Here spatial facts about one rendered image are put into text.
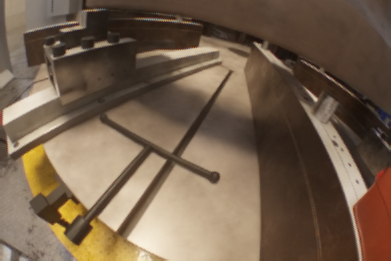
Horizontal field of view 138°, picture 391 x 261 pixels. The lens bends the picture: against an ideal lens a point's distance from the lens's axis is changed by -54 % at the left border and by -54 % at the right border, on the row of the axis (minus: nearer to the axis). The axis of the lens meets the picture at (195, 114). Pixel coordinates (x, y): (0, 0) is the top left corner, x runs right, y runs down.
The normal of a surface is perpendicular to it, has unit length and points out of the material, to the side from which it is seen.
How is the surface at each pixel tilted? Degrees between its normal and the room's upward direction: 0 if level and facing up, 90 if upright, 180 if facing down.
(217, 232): 0
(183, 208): 0
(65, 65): 90
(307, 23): 90
